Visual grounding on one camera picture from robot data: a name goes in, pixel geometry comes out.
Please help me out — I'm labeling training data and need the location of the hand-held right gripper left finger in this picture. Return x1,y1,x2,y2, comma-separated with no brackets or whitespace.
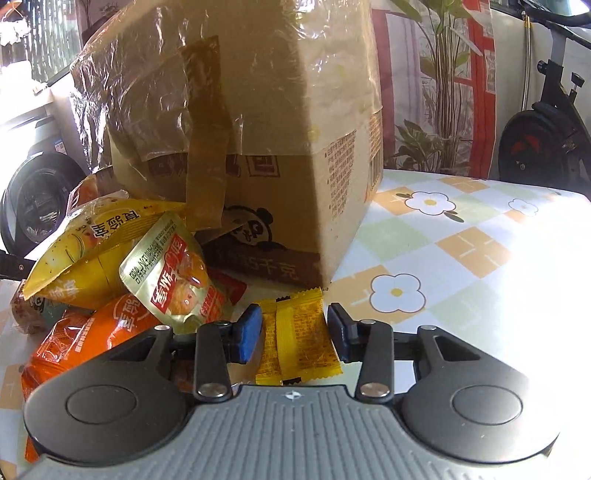
108,305,264,401

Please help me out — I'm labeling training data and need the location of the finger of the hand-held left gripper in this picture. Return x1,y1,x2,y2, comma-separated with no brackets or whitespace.
0,251,38,280

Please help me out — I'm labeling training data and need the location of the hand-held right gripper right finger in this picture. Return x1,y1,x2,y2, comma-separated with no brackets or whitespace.
327,302,481,401

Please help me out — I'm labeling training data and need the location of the narrow yellow snack packet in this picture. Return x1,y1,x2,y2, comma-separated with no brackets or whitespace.
255,298,284,387

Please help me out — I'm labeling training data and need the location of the wide yellow snack packet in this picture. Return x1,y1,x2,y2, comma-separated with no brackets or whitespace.
276,287,343,385

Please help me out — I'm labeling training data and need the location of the taped cardboard box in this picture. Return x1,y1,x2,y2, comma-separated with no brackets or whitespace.
69,0,385,289

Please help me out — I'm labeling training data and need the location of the brown speckled snack packet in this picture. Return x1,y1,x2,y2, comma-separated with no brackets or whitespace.
10,281,93,334

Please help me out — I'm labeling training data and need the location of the large yellow chip bag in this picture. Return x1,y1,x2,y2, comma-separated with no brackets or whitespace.
23,198,186,311

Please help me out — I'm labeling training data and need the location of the washing machine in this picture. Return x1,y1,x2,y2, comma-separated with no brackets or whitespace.
0,104,95,259

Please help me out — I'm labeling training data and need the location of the silver packet with red label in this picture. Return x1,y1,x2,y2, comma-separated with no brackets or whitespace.
119,212,232,334

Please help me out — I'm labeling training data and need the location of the small orange snack packet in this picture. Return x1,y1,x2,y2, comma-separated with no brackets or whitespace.
66,172,100,217

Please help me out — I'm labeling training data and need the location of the large orange snack bag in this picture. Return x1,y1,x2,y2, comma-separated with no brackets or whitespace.
21,294,195,463

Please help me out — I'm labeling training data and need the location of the floral checked tablecloth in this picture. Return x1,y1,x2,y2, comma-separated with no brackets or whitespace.
0,168,591,480

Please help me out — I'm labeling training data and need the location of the barred window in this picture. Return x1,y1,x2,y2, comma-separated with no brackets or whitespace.
0,0,85,86

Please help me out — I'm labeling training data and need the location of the green potted plant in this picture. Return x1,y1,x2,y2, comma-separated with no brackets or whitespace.
387,0,491,172

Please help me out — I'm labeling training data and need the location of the black exercise bike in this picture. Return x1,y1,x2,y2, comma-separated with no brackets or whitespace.
500,0,591,200

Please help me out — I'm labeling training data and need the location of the red paper banner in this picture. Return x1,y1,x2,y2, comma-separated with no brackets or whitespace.
465,0,498,180

